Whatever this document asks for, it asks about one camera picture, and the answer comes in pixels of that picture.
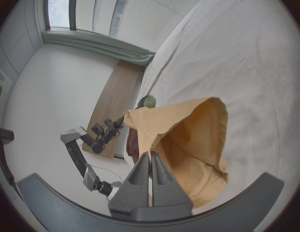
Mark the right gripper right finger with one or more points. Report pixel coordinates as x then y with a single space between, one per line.
169 192

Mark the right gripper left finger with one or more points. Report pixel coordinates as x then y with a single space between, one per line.
135 190

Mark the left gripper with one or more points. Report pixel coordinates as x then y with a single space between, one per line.
114 127

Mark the tan shorts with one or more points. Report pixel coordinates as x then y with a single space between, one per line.
188 141

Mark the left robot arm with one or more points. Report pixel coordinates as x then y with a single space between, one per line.
72 135

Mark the bed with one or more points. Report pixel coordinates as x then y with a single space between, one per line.
237 57

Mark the brown shorts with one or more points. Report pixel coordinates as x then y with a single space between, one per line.
133 146

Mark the green garment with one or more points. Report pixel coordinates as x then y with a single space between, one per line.
150 101

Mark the grey-green curtain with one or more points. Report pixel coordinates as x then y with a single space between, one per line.
104 47

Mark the ceiling air vent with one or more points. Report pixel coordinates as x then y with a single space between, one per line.
1 93

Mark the window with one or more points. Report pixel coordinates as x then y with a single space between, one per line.
140 8

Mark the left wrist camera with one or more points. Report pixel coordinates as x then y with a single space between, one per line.
108 122

